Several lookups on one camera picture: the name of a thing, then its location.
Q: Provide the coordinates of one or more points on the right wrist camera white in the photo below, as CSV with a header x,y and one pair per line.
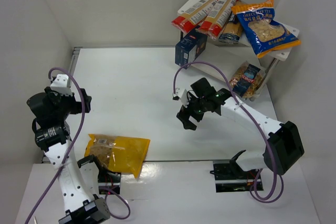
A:
x,y
180,95

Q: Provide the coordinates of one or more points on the left red spaghetti pack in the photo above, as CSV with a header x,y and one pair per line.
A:
x,y
193,15

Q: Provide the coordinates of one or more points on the blue clear pasta bag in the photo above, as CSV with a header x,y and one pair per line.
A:
x,y
246,80

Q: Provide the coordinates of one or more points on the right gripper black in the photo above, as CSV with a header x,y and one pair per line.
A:
x,y
194,106

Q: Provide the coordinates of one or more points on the dark blue spaghetti pack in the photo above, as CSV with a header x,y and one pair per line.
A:
x,y
232,31

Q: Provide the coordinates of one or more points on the white two-tier shelf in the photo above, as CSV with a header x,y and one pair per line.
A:
x,y
228,57

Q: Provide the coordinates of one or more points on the dark blue pasta box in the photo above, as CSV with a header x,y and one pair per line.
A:
x,y
190,47

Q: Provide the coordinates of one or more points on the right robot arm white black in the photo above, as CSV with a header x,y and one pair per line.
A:
x,y
285,145

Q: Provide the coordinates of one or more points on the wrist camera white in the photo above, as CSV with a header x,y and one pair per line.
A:
x,y
180,95
61,83

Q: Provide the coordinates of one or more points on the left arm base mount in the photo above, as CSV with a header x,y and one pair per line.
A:
x,y
109,180

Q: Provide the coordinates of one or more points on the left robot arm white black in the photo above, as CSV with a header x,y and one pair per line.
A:
x,y
52,135

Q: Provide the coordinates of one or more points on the yellow pasta bag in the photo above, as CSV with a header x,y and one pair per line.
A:
x,y
119,153

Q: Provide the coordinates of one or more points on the right red spaghetti pack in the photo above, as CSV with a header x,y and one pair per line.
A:
x,y
217,18

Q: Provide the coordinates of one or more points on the blue orange orecchiette bag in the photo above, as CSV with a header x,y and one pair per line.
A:
x,y
264,33

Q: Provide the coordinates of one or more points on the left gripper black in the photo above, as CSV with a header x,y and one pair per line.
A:
x,y
79,102

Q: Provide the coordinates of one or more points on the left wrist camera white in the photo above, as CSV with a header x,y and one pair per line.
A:
x,y
61,83

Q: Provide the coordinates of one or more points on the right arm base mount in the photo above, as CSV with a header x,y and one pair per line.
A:
x,y
228,182

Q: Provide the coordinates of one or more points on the red spaghetti pack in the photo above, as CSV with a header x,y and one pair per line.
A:
x,y
193,15
217,18

